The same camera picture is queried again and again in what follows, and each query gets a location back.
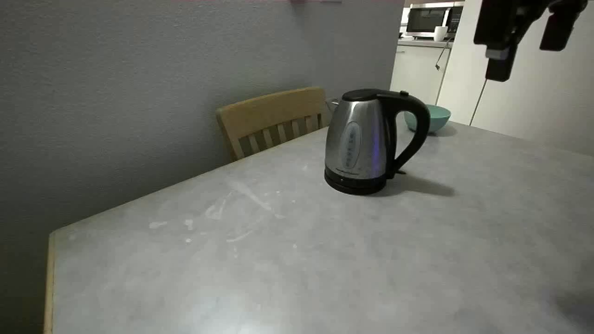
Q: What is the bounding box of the thin hanging wall cable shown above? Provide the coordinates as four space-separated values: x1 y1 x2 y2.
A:
468 72 490 128

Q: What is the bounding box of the microwave oven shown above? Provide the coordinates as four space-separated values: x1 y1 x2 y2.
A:
399 0 466 42

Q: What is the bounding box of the stainless steel electric kettle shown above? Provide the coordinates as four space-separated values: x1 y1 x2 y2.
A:
323 87 432 196

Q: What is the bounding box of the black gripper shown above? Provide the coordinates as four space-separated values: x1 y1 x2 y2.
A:
473 0 590 83

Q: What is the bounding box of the light wooden slat-back chair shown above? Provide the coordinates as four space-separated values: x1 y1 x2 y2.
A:
215 85 332 163

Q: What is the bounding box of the teal ceramic bowl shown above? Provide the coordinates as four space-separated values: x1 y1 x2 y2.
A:
404 102 453 137

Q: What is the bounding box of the white kitchen cabinet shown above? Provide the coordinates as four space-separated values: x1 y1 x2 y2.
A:
388 39 455 107

